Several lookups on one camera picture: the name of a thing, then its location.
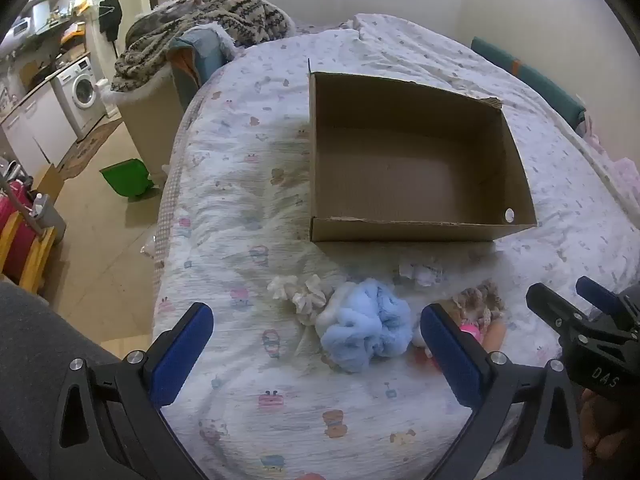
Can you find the person's right hand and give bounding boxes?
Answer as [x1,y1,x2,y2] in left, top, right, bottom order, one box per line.
[579,388,640,467]

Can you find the patterned floor rug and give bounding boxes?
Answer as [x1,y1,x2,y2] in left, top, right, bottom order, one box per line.
[57,119,123,181]

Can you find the black hanging garment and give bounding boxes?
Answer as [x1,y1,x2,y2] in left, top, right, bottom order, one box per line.
[99,0,124,42]

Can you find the beige storage box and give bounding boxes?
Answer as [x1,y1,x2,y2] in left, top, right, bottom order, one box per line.
[102,67,188,186]

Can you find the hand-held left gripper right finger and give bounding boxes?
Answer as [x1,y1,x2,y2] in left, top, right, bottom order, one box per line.
[420,303,584,480]

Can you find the teal pillow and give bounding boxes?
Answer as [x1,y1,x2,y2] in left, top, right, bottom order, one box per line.
[167,26,236,102]

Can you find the small cardboard box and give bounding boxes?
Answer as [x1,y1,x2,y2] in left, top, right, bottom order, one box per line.
[31,163,66,203]

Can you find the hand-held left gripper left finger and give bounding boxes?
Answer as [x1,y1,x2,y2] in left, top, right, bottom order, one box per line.
[50,302,215,480]

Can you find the blue fluffy scrunchie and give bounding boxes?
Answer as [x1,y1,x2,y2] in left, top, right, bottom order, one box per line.
[316,279,413,374]

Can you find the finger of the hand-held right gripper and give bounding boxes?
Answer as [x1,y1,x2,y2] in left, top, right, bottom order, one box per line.
[576,276,627,317]
[526,282,590,345]

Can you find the person's grey trouser leg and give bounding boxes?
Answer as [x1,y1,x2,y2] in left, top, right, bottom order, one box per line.
[0,280,126,480]

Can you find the white patterned scrunchie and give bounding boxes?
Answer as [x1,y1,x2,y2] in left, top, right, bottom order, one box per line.
[398,259,445,288]

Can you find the cream ruffled scrunchie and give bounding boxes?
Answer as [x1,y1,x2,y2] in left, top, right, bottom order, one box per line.
[267,274,335,329]

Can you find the beige knitted scrunchie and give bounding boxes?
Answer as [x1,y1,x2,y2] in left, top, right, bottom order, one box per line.
[451,281,507,332]

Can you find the leopard print blanket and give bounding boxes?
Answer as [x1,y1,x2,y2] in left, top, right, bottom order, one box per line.
[110,0,296,95]

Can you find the brown cardboard box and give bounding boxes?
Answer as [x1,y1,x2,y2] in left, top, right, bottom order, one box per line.
[307,59,538,244]

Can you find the yellow wooden rack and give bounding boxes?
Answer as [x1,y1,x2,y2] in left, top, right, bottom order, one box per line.
[0,210,57,293]

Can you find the grey bin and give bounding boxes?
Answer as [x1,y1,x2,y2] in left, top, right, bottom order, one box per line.
[29,194,68,246]

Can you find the printed white duvet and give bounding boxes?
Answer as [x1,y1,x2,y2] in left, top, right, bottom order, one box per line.
[150,12,640,480]

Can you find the white washing machine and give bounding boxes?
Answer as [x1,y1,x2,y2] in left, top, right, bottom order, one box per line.
[50,56,108,137]

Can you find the white kitchen cabinet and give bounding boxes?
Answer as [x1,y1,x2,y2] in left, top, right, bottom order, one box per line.
[0,79,78,177]

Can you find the teal headboard cushion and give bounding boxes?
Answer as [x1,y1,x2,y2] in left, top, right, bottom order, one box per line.
[470,36,587,128]

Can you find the red suitcase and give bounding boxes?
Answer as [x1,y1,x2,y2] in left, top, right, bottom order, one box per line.
[0,160,38,281]

